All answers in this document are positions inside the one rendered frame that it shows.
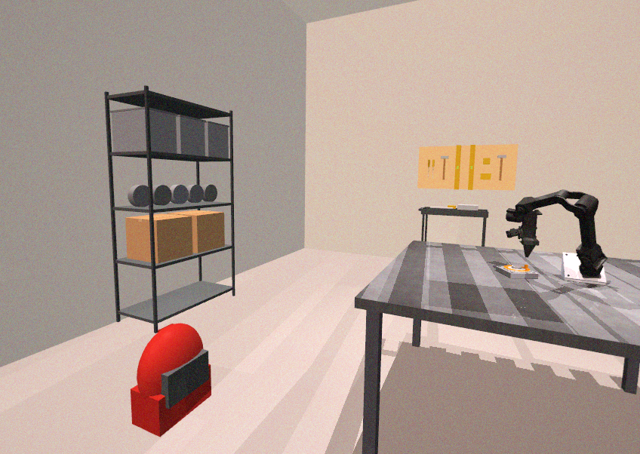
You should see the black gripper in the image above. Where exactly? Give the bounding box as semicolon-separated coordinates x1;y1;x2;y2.
518;224;539;257

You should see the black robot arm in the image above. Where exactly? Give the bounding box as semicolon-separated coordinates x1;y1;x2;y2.
506;189;607;278

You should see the yellow round plate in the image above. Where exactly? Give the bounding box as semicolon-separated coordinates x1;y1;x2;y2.
503;265;530;273

